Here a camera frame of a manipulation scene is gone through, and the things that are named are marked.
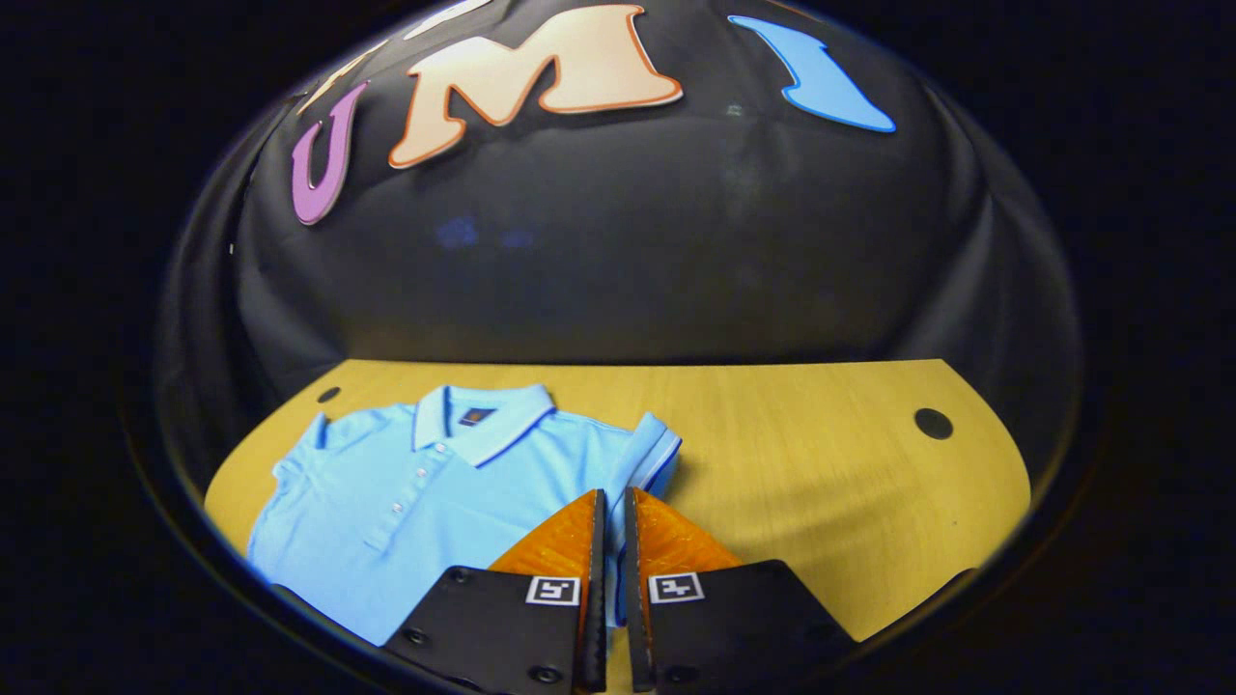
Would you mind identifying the light blue polo T-shirt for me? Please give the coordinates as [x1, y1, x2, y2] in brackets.
[246, 384, 683, 646]

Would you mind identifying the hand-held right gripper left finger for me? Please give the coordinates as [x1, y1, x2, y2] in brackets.
[381, 489, 607, 694]

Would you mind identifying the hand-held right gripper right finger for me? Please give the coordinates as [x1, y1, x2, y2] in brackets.
[625, 487, 858, 692]

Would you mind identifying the black backdrop cloth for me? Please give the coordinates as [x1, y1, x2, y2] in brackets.
[154, 0, 1082, 484]

